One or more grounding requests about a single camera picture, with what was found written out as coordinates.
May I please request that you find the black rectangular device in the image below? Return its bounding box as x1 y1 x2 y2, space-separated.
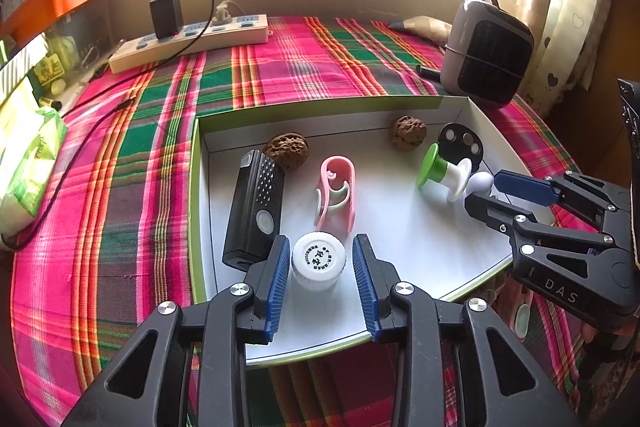
221 149 287 273

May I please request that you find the white round bottle cap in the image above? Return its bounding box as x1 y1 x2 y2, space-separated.
291 231 347 293

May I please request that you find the black charger adapter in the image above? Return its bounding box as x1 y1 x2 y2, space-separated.
150 0 185 40

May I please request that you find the green tissue pack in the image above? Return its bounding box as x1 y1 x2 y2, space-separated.
0 104 68 220

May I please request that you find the white green cardboard box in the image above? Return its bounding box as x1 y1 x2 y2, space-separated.
190 94 556 368

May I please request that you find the white power strip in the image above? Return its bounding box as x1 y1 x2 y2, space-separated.
108 13 271 75

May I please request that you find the brown walnut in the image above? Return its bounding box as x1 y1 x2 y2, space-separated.
389 115 428 148
262 132 311 172

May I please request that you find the grey black space heater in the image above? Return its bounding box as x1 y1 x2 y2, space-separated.
439 0 535 108

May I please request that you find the green white spool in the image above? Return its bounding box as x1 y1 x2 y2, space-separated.
416 143 473 202

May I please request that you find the beige cloth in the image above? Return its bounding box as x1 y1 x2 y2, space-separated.
390 17 453 42

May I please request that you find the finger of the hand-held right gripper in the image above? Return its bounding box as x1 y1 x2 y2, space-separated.
492 169 631 230
464 194 621 269

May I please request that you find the green white flat box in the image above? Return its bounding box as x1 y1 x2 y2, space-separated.
0 34 46 108

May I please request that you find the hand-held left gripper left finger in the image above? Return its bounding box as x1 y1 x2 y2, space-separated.
60 234 292 427

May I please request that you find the black round disc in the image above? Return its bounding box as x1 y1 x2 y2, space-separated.
437 122 486 170

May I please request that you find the pink green plaid blanket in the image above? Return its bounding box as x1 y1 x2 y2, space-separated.
12 14 640 427

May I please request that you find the beige heart-print curtain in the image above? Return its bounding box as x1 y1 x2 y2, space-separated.
492 0 616 118

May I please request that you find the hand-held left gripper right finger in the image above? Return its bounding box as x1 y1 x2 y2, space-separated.
351 233 581 427

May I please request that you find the white plug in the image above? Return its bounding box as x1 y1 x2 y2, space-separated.
214 2 236 28

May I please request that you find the small green packet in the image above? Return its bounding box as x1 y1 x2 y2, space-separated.
32 54 66 86

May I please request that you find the pink plastic clip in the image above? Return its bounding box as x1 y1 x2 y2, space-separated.
313 156 357 229

